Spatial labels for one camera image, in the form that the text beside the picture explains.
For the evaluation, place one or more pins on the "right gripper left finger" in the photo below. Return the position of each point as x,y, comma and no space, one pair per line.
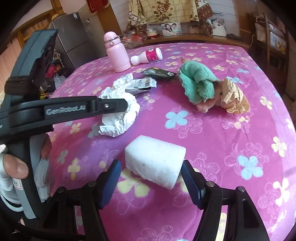
74,214

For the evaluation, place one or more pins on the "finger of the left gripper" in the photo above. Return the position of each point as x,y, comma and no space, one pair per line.
106,106

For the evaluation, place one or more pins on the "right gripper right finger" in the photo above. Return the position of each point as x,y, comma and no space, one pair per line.
243,221

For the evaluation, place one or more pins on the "white tissue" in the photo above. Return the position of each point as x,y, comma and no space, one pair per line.
115,124

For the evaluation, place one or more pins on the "white snack pouch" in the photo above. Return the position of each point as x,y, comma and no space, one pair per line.
138,86

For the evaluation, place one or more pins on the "dark green snack packet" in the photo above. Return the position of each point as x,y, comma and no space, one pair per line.
158,74

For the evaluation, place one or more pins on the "white foam block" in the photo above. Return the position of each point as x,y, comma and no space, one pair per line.
155,160

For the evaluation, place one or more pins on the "teal green towel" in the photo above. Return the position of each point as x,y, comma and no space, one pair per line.
198,81

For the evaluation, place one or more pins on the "gloved left hand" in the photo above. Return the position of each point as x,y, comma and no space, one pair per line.
14,168

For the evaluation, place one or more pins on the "pink thermos bottle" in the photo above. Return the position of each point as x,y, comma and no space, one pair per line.
116,52

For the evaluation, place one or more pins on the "grey refrigerator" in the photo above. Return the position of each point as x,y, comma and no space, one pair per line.
74,43

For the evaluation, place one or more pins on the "wooden low cabinet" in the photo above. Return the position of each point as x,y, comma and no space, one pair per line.
198,38

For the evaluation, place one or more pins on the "white pink plastic bottle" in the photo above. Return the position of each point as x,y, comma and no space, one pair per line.
149,56

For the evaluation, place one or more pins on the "floral beige hanging cloth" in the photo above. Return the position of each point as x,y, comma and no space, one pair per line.
143,12

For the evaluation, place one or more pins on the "framed photo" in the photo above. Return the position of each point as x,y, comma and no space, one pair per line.
171,29

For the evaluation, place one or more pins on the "pink floral tablecloth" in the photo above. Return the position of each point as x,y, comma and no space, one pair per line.
255,150

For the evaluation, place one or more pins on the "wooden chair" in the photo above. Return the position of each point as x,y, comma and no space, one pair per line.
270,46

